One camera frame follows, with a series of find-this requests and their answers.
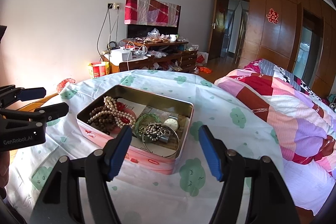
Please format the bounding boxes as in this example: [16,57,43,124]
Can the orange item on floor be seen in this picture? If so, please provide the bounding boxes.
[198,66,213,74]

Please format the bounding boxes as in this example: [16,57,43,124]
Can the silver bead bracelet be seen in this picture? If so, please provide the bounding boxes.
[139,123,172,143]

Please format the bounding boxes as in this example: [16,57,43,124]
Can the small bin with red bag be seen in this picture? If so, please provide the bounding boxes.
[56,78,76,93]

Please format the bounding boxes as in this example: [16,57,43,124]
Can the wooden TV cabinet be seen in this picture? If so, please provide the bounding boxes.
[101,39,199,73]

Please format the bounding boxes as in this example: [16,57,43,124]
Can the white box device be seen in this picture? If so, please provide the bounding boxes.
[109,49,133,66]

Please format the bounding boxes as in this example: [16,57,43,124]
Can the brown wooden bead bracelet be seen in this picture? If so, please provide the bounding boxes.
[90,105,117,135]

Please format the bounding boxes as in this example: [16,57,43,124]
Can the red yellow gift bag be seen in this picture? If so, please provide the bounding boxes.
[88,61,110,79]

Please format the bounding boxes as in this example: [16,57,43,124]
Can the brown wooden wardrobe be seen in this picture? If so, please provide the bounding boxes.
[238,0,335,97]

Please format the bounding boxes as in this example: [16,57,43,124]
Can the red double happiness decoration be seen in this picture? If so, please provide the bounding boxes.
[266,8,279,24]

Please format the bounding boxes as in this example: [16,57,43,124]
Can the pink metal tin box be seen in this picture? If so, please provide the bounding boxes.
[76,85,194,174]

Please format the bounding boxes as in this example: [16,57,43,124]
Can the silver wrist watch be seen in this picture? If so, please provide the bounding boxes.
[161,116,179,143]

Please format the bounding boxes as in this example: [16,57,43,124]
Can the wooden door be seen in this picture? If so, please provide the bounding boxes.
[208,0,228,60]

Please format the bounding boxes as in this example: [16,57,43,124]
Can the person's left hand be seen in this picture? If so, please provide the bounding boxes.
[0,151,10,199]

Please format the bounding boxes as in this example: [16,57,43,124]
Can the white pearl necklace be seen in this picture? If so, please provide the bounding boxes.
[87,95,137,128]

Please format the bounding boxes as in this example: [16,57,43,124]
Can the thin silver bangle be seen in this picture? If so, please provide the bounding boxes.
[141,123,181,158]

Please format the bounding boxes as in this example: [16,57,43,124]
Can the white green patterned tablecloth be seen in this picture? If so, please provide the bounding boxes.
[6,70,284,223]

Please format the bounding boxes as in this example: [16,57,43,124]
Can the red patchwork TV cover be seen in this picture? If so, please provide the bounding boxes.
[124,0,181,27]

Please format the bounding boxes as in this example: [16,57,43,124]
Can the wall power socket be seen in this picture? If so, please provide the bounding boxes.
[107,2,121,10]

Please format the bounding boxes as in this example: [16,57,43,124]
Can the black television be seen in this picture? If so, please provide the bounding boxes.
[126,24,178,38]

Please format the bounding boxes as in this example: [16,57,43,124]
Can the pink patchwork quilt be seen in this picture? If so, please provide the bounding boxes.
[215,59,335,215]

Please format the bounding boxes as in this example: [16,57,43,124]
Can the pink jade bangle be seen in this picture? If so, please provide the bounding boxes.
[108,102,136,135]

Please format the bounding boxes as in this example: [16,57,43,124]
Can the green jade bangle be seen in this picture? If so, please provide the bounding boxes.
[134,113,161,136]

